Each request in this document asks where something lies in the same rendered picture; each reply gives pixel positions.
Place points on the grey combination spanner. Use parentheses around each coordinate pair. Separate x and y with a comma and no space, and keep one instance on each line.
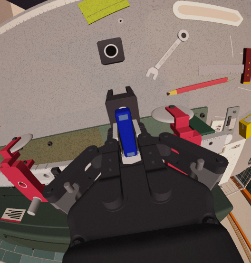
(168,53)

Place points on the red pencil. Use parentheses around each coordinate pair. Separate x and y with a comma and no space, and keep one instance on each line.
(199,86)

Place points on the yellow-green flat pad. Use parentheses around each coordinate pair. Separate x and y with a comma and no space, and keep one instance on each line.
(102,10)

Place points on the try square dark red stock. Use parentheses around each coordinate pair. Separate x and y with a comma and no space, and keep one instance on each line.
(247,65)

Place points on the white label red stripe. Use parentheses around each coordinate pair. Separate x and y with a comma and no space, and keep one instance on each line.
(13,215)

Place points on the grey switch plate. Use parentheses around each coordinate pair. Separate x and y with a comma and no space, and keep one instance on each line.
(231,119)

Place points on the white paper card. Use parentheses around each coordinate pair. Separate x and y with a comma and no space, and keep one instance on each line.
(217,125)

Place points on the green slotter-scorer body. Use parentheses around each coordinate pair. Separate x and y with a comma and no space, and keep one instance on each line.
(45,226)

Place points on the dark grey stowage block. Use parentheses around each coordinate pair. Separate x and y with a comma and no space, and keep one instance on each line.
(110,51)

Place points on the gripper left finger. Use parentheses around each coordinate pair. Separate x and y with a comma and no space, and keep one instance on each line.
(90,162)

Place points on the yellow tape measure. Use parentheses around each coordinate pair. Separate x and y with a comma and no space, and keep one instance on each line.
(248,125)

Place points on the dark grey knife holder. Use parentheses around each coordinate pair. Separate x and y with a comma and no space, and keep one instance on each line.
(121,100)

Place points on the red scoring head grey disc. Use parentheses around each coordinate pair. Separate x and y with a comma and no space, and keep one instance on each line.
(18,172)
(182,123)

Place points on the white scale strip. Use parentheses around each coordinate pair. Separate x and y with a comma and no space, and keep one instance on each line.
(24,18)

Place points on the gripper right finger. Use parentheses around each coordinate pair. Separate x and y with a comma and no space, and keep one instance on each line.
(191,153)

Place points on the grey ball-lock pin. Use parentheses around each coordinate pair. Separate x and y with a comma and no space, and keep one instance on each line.
(34,205)

